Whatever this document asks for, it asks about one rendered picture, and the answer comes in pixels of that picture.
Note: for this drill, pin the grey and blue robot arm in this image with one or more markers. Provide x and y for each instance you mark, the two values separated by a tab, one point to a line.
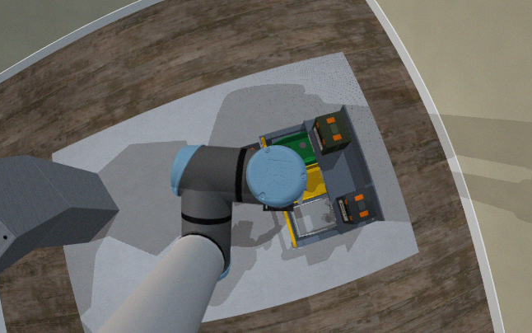
174	297

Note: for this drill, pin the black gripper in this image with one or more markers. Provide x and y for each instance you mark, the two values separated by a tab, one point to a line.
288	208

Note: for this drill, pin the green open bin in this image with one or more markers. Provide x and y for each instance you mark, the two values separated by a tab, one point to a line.
294	141

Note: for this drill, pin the yellow bin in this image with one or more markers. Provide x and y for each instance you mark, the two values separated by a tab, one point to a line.
315	182

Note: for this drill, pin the grey open bin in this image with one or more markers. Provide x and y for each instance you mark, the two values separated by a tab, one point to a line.
308	217

